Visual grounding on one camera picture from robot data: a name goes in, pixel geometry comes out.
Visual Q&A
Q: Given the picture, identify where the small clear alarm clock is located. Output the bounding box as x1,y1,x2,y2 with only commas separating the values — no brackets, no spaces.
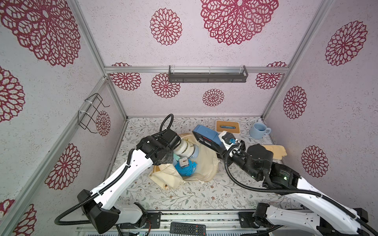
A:
178,157,190,168

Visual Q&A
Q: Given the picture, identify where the blue square alarm clock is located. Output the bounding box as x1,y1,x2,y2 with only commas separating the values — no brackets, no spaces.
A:
193,125,225,154

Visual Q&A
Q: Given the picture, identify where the cream floral canvas bag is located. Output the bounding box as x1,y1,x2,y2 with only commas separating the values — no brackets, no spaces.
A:
149,133,220,190

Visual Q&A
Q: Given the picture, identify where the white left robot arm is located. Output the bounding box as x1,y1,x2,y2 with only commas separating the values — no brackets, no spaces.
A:
77,129,181,234

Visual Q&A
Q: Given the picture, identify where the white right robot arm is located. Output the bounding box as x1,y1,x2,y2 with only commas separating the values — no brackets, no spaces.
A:
217,131,378,236

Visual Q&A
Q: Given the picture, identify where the white round alarm clock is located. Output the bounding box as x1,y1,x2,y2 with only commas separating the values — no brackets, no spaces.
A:
174,139,199,159

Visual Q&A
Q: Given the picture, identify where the blue round alarm clock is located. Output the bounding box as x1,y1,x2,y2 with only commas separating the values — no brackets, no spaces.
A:
175,160,197,177

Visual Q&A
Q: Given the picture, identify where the white wooden-top tissue box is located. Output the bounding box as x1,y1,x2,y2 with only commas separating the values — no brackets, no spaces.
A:
215,120,240,134

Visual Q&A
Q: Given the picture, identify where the light blue mug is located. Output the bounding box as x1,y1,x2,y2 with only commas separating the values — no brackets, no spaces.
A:
249,122,272,139

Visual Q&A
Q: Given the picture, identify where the yellow cloth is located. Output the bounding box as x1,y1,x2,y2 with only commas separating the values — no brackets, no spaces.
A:
262,145,287,160

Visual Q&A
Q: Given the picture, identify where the black remote control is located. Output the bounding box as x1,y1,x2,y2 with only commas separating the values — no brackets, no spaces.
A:
170,222,206,236

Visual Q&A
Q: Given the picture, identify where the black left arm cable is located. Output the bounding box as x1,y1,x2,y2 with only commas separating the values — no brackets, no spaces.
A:
54,113,175,226

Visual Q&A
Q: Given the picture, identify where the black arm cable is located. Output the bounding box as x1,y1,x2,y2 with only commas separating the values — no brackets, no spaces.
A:
223,146,378,236
54,113,175,226

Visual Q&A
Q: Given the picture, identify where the black wall shelf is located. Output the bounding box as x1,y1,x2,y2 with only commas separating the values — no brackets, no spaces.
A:
168,66,249,84

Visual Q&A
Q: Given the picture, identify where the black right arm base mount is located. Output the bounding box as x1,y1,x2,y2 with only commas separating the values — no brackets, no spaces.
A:
238,203,272,229

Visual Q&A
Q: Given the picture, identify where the aluminium front rail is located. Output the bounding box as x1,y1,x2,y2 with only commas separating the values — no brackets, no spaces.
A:
73,210,315,236

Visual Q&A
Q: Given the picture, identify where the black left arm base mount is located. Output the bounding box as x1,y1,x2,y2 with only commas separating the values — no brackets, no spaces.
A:
120,212,163,230

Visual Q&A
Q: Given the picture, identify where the black wire wall rack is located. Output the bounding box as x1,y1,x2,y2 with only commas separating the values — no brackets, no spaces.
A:
77,93,109,134

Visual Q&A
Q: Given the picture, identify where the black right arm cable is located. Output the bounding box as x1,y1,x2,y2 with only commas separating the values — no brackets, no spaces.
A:
223,146,378,236

